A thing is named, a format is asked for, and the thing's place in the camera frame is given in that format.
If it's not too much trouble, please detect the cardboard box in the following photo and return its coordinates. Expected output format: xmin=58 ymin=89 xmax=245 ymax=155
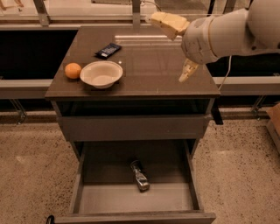
xmin=267 ymin=103 xmax=280 ymax=153

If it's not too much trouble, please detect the white bowl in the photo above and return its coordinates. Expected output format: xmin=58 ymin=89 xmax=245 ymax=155
xmin=80 ymin=61 xmax=123 ymax=89

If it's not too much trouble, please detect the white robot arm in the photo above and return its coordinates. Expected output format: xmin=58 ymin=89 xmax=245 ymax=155
xmin=146 ymin=0 xmax=280 ymax=82

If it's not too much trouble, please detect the crushed silver redbull can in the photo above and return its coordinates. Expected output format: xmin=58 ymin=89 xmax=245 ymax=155
xmin=130 ymin=160 xmax=150 ymax=192

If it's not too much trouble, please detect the grey drawer cabinet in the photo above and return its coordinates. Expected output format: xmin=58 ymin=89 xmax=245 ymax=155
xmin=46 ymin=26 xmax=220 ymax=224

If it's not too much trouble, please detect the dark blue snack packet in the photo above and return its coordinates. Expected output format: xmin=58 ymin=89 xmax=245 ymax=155
xmin=95 ymin=43 xmax=122 ymax=60

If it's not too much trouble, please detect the white cable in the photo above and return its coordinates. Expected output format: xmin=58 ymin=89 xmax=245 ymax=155
xmin=218 ymin=55 xmax=233 ymax=91

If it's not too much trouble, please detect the closed top drawer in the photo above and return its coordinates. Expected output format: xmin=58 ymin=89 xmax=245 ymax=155
xmin=58 ymin=115 xmax=210 ymax=142

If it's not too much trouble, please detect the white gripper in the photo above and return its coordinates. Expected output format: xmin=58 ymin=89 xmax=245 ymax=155
xmin=145 ymin=11 xmax=218 ymax=82

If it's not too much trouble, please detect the orange fruit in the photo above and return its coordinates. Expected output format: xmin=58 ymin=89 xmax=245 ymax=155
xmin=64 ymin=63 xmax=81 ymax=79

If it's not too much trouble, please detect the open middle drawer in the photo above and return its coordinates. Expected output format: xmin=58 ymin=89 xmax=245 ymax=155
xmin=55 ymin=140 xmax=216 ymax=224

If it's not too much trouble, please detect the metal railing frame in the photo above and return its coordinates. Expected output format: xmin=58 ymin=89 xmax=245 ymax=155
xmin=0 ymin=0 xmax=280 ymax=123

